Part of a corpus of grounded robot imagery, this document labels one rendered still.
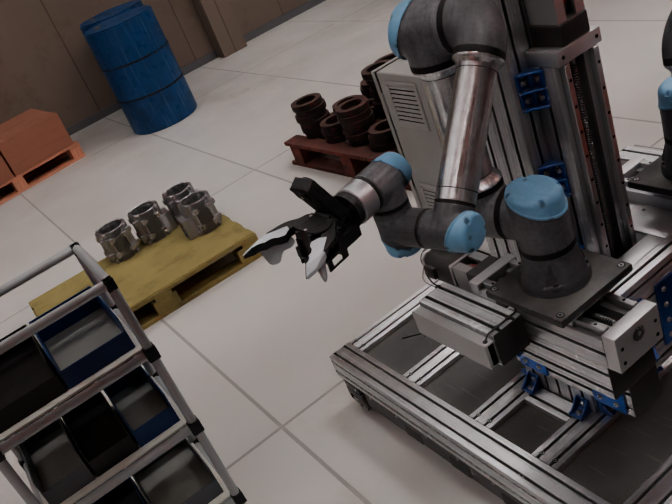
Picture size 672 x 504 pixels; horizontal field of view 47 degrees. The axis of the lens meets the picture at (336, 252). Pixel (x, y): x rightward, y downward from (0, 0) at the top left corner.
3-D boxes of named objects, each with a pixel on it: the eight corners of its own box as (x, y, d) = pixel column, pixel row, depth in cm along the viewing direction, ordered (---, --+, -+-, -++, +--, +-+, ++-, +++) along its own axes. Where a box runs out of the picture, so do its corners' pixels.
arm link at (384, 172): (421, 187, 147) (407, 147, 143) (387, 218, 141) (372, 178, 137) (390, 185, 152) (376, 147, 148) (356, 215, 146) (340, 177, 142)
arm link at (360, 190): (375, 182, 137) (340, 175, 142) (359, 196, 134) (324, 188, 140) (384, 217, 141) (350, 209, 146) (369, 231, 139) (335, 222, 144)
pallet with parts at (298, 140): (393, 99, 546) (370, 32, 523) (537, 116, 438) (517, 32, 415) (290, 163, 511) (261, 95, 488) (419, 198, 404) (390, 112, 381)
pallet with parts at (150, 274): (206, 218, 483) (183, 172, 468) (271, 250, 415) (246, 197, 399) (34, 325, 440) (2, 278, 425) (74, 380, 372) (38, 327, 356)
